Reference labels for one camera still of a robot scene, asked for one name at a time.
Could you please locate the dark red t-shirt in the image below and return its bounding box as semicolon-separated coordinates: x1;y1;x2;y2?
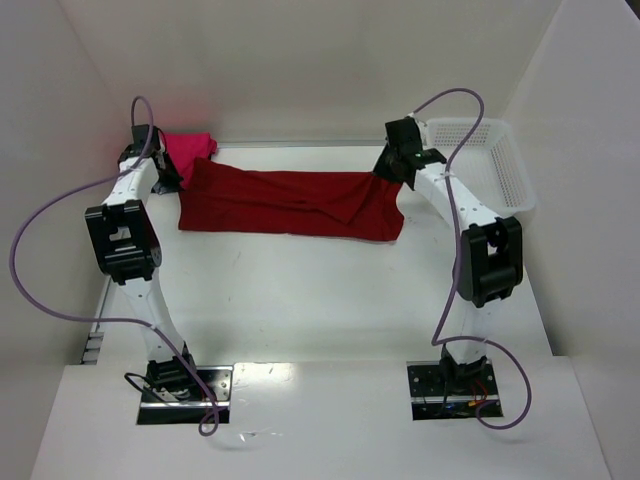
178;159;404;242

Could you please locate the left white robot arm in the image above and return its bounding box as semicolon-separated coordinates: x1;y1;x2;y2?
84;124;200;401

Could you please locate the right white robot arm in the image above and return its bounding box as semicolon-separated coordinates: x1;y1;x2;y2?
373;116;523;393

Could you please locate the folded pink t-shirt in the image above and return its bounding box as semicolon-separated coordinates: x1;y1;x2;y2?
162;133;218;190

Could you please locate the white plastic basket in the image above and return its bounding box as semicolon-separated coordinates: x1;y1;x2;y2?
423;117;536;216

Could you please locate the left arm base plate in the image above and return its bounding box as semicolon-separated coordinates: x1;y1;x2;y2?
136;363;235;426

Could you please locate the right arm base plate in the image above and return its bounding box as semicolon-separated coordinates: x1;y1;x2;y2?
406;362;503;421

